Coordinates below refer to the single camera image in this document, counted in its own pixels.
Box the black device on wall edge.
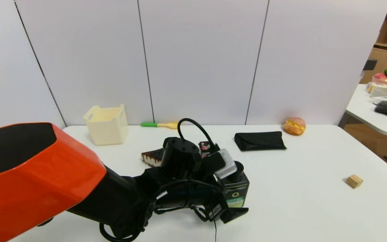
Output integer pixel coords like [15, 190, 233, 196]
[363, 58, 378, 71]

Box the black glasses case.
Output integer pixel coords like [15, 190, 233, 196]
[234, 131, 287, 152]

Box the white side table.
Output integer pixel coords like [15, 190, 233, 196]
[345, 84, 387, 137]

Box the green yellow toy fork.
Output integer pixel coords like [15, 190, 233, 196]
[141, 122, 179, 129]

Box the chocolate cake slice toy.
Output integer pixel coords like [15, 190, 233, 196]
[141, 148, 166, 168]

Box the small white box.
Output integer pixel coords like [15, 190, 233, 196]
[370, 86, 387, 98]

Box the black green pump bottle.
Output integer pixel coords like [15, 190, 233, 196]
[221, 161, 250, 209]

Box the toy burger bun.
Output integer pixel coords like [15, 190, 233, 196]
[283, 117, 306, 136]

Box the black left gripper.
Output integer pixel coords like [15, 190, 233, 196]
[169, 182, 249, 224]

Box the black pink gum box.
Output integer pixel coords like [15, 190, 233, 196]
[199, 141, 215, 159]

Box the cream plastic basket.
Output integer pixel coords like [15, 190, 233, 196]
[83, 105, 129, 146]

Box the small wooden block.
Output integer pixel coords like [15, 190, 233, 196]
[345, 174, 364, 189]

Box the black camera cable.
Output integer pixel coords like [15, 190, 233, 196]
[177, 118, 220, 152]

